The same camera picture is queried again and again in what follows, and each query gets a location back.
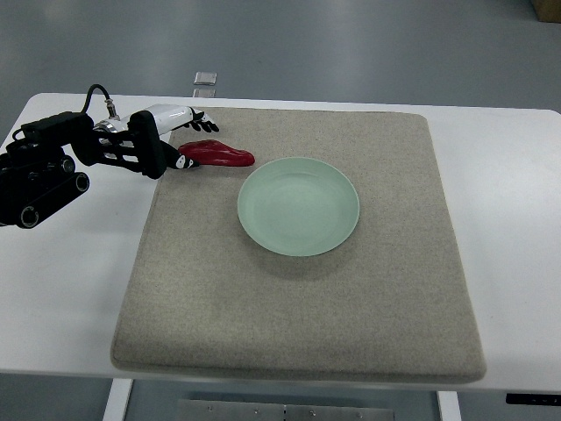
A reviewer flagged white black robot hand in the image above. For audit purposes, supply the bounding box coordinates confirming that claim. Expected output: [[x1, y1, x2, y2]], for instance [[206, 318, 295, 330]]
[[146, 104, 219, 169]]

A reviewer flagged red chili pepper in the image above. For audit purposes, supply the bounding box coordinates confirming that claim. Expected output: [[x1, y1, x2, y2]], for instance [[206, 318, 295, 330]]
[[179, 139, 255, 167]]

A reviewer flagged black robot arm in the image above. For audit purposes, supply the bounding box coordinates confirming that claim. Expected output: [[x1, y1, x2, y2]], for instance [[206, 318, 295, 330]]
[[1, 84, 167, 229]]

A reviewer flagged light green plate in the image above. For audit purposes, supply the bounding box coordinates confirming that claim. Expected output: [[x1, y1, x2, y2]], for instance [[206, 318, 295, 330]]
[[238, 157, 360, 257]]

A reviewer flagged silver floor socket lower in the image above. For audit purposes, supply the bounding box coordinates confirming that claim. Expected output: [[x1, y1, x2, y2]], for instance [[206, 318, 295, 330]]
[[192, 88, 216, 98]]

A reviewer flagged silver floor socket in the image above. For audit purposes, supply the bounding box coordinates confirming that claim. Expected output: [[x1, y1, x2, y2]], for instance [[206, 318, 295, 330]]
[[192, 88, 216, 98], [194, 71, 217, 86]]

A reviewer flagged silver floor socket upper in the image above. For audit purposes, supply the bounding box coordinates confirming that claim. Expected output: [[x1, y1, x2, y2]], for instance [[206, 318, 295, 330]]
[[194, 71, 217, 86]]

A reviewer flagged white table leg left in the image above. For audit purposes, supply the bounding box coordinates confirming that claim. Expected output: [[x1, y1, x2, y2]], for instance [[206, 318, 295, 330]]
[[102, 379, 133, 421]]

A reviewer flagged white table leg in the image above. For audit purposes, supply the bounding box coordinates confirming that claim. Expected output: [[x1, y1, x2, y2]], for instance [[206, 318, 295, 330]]
[[102, 379, 133, 421], [437, 391, 462, 421]]

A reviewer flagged beige felt mat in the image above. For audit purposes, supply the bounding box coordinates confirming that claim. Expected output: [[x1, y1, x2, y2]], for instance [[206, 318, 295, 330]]
[[110, 107, 486, 383]]

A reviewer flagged white table leg right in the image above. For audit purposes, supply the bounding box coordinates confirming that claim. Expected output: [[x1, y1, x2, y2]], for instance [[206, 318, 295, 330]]
[[437, 391, 462, 421]]

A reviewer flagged cardboard box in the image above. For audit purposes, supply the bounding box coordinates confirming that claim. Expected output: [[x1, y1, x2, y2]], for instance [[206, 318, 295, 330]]
[[531, 0, 561, 23]]

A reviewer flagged black desk control panel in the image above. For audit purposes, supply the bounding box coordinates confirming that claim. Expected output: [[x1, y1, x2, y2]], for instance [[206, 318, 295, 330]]
[[505, 393, 561, 406]]

